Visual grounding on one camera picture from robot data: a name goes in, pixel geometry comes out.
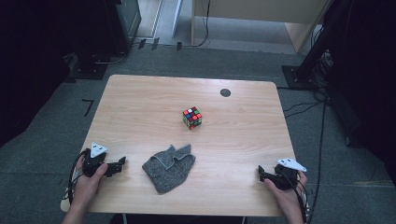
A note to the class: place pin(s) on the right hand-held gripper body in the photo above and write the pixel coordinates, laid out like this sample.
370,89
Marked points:
286,174

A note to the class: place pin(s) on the person's left hand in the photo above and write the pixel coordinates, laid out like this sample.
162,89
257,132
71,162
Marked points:
85,189

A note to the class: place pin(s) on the grey fluffy cloth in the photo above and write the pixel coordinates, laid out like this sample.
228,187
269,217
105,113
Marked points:
168,169

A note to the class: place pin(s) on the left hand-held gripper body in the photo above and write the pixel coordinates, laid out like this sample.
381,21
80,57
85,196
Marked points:
93,158

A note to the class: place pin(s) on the multicoloured puzzle cube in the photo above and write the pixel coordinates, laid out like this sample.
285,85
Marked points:
192,118

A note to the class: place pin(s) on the person's right hand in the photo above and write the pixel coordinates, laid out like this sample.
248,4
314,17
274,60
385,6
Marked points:
289,199

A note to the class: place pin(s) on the black tape piece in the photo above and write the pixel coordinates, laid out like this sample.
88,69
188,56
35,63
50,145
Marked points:
179,46
142,43
155,43

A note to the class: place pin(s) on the black metal stand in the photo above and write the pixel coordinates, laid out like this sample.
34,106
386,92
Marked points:
311,59

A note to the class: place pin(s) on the dark curtain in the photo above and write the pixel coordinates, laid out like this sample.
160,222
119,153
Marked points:
31,68
370,77

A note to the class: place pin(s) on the black round table grommet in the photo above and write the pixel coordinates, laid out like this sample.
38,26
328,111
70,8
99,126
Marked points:
225,92

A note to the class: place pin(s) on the black angled tape mark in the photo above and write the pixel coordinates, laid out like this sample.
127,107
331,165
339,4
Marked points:
88,105

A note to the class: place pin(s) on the white leaning board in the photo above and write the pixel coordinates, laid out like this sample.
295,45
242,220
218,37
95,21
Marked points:
176,17

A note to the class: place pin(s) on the light wooden desk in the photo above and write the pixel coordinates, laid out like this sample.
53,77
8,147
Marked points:
264,12

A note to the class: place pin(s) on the black equipment cabinet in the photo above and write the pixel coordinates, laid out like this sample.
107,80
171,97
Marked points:
118,28

